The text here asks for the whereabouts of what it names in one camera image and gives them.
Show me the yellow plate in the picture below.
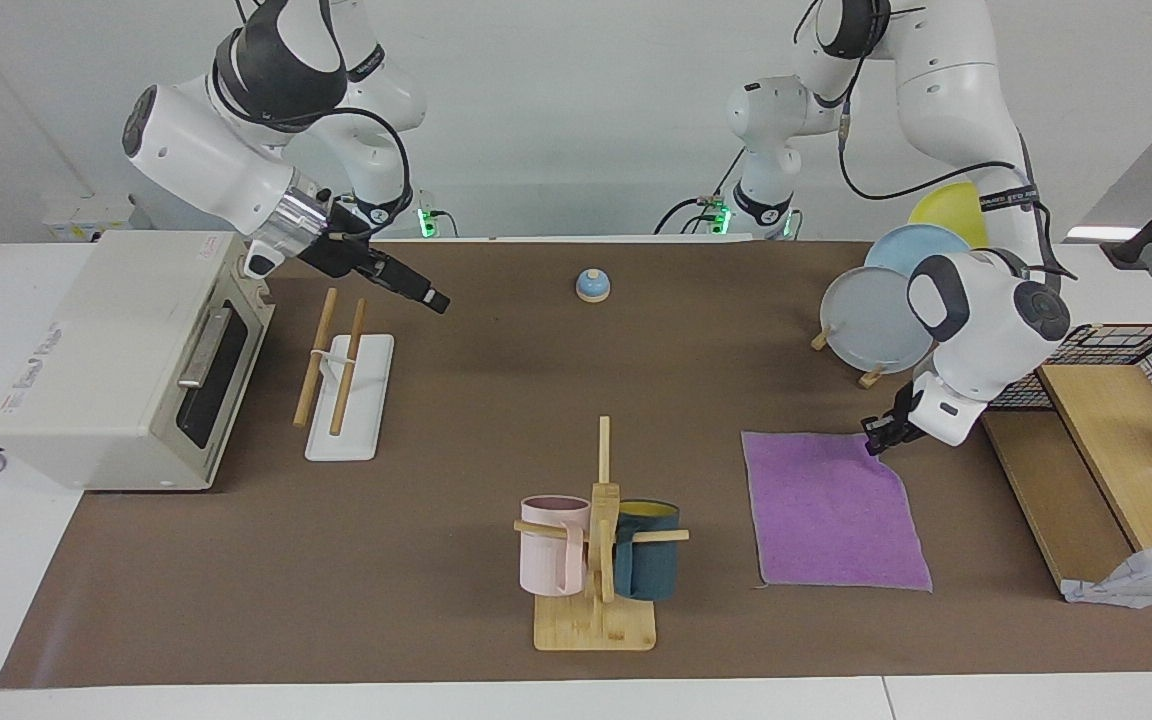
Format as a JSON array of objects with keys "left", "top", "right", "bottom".
[{"left": 909, "top": 182, "right": 989, "bottom": 249}]

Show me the wooden shelf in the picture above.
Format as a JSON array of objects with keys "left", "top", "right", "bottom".
[{"left": 981, "top": 363, "right": 1152, "bottom": 591}]

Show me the black base cable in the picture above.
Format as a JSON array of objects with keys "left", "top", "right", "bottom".
[{"left": 654, "top": 150, "right": 747, "bottom": 236}]

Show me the beige toaster oven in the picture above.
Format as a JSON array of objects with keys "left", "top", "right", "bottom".
[{"left": 0, "top": 230, "right": 275, "bottom": 491}]

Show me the pink mug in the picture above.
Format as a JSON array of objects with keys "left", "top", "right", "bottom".
[{"left": 520, "top": 495, "right": 592, "bottom": 598}]

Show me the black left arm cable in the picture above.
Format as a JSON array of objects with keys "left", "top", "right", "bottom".
[{"left": 836, "top": 60, "right": 1077, "bottom": 281}]

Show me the brown table mat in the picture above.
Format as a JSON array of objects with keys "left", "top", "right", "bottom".
[{"left": 0, "top": 240, "right": 1152, "bottom": 689}]

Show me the light blue plate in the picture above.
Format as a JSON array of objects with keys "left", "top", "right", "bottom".
[{"left": 864, "top": 223, "right": 973, "bottom": 281}]

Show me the dark teal mug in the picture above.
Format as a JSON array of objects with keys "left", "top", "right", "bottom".
[{"left": 613, "top": 500, "right": 682, "bottom": 601}]

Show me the wooden mug tree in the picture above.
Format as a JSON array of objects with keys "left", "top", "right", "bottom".
[{"left": 513, "top": 416, "right": 690, "bottom": 653}]

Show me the wooden plate rack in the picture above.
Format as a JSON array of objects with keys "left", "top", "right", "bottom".
[{"left": 811, "top": 325, "right": 887, "bottom": 391}]

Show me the grey plate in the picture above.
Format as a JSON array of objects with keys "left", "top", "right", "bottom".
[{"left": 820, "top": 266, "right": 937, "bottom": 375}]

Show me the purple and grey towel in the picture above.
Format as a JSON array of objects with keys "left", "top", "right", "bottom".
[{"left": 741, "top": 430, "right": 934, "bottom": 593}]

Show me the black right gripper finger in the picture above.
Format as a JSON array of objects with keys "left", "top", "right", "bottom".
[
  {"left": 371, "top": 255, "right": 449, "bottom": 301},
  {"left": 371, "top": 274, "right": 450, "bottom": 314}
]

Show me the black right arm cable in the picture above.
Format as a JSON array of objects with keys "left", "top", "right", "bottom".
[{"left": 211, "top": 60, "right": 412, "bottom": 241}]

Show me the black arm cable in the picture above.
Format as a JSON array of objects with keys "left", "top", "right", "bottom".
[
  {"left": 836, "top": 60, "right": 1077, "bottom": 281},
  {"left": 211, "top": 60, "right": 412, "bottom": 241}
]

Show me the white patterned cloth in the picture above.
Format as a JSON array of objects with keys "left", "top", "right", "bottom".
[{"left": 1059, "top": 538, "right": 1152, "bottom": 609}]

